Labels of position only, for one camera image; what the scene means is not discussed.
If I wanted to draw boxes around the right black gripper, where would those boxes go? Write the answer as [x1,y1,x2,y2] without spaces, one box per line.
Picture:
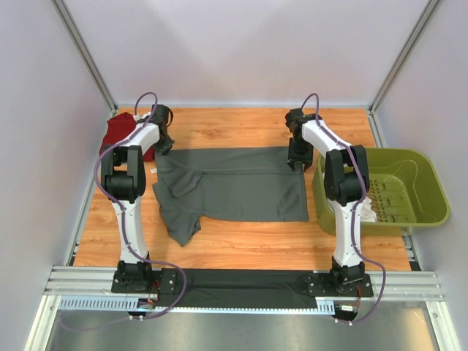
[287,137,314,170]

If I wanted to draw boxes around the grey t-shirt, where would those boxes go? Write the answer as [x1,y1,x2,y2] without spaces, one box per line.
[153,146,309,246]

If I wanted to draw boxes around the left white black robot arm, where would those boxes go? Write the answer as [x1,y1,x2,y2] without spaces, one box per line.
[94,105,173,293]

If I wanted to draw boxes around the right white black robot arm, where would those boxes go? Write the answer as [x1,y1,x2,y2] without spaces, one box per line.
[285,108,369,295]

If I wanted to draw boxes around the red folded t-shirt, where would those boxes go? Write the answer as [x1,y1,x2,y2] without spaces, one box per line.
[99,112,159,162]

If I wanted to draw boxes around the white crumpled t-shirt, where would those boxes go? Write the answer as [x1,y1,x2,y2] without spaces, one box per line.
[361,197,377,223]

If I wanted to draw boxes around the green plastic basket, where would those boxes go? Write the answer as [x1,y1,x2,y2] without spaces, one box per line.
[311,148,450,237]

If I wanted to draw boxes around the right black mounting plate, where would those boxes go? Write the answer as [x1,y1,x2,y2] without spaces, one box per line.
[300,271,374,298]

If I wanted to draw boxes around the black mounting plate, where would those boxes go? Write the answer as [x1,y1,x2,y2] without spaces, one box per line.
[300,271,374,298]
[110,268,184,297]

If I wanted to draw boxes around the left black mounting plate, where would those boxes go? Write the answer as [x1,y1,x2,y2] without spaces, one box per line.
[110,268,184,297]

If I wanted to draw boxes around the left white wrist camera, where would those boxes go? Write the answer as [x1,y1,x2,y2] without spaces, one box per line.
[133,112,151,123]

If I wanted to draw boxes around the right aluminium frame post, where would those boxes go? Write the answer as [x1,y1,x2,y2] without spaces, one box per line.
[369,0,443,113]

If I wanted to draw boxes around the aluminium frame post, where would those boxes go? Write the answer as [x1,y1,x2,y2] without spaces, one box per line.
[369,0,443,113]
[50,0,118,113]

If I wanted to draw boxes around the left aluminium frame post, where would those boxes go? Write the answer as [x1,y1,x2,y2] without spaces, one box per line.
[50,0,118,113]

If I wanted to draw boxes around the grey slotted cable duct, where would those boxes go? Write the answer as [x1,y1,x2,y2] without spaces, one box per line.
[58,295,336,315]

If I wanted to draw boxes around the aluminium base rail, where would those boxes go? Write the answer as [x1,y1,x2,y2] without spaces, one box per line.
[45,266,445,302]

